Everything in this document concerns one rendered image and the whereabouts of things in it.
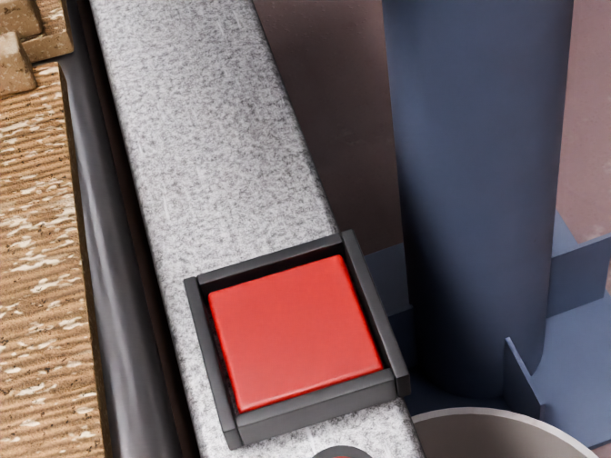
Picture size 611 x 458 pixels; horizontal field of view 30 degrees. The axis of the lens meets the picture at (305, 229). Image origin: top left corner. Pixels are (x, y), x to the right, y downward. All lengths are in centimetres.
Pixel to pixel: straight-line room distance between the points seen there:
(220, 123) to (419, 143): 56
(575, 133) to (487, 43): 80
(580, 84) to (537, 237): 63
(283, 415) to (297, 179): 13
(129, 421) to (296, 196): 13
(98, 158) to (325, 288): 15
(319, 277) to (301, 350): 4
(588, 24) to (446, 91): 92
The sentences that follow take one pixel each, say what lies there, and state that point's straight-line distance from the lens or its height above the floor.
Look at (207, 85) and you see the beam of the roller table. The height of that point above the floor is 92.
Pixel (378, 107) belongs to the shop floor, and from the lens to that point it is 180.
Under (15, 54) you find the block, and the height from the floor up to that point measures 96.
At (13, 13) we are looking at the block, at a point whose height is 95.
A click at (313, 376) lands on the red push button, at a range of 45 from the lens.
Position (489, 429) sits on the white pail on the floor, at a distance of 109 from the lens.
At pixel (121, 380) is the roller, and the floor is 92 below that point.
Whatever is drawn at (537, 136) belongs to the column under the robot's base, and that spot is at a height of 49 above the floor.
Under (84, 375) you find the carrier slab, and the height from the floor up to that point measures 94.
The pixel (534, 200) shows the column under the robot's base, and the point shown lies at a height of 40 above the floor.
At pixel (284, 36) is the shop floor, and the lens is 193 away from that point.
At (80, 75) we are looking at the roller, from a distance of 61.
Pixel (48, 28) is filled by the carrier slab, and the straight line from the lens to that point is 60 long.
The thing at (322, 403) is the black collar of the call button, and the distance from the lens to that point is 45.
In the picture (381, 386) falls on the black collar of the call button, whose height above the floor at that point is 93.
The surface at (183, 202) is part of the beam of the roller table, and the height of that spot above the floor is 92.
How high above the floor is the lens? 132
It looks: 53 degrees down
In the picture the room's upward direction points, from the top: 12 degrees counter-clockwise
